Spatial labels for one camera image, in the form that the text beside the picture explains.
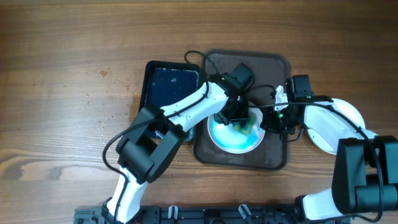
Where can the white plate blue stain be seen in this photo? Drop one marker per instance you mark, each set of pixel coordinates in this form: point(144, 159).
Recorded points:
point(236, 140)

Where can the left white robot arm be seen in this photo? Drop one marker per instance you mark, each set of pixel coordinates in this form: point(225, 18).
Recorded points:
point(142, 152)

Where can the black water tray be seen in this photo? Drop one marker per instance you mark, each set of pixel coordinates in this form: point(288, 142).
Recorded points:
point(166, 83)

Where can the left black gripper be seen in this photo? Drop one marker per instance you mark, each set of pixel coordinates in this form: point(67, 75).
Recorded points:
point(244, 112)

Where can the brown serving tray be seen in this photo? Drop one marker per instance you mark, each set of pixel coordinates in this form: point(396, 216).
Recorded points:
point(271, 153)

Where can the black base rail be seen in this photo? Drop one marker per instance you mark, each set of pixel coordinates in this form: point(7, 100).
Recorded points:
point(278, 214)

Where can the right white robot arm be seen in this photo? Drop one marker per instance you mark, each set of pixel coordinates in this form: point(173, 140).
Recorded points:
point(364, 183)

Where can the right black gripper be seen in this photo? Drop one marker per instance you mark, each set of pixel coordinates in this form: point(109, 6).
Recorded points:
point(268, 122)

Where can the teal yellow sponge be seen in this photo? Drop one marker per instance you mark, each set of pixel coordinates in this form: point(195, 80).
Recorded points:
point(245, 126)

